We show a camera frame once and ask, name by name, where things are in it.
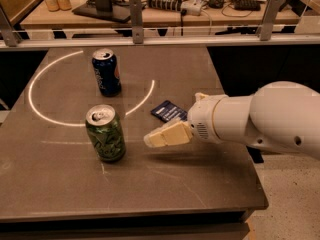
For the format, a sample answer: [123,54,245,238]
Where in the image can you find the black power strip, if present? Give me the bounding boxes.
[147,0,182,11]

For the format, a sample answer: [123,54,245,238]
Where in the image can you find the black monitor stand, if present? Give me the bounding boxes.
[72,0,130,23]

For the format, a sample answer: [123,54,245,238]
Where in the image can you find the blue rxbar wrapper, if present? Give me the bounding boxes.
[151,100,187,123]

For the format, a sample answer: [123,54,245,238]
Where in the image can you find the green soda can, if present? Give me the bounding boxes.
[85,105,126,163]

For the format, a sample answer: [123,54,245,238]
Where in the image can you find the metal railing bar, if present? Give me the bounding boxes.
[1,0,320,49]

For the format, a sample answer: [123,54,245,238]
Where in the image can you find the blue soda can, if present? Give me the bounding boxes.
[92,48,122,97]

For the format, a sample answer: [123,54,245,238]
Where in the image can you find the white power adapter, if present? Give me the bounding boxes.
[181,0,202,16]

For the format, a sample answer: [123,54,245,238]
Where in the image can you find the wooden background desk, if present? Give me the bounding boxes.
[19,0,301,32]

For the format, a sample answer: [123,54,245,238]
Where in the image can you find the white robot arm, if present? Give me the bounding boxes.
[144,81,320,160]

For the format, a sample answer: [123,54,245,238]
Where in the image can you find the black device on desk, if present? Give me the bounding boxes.
[233,0,261,11]

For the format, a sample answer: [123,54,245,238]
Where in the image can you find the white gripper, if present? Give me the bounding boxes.
[144,92,226,148]

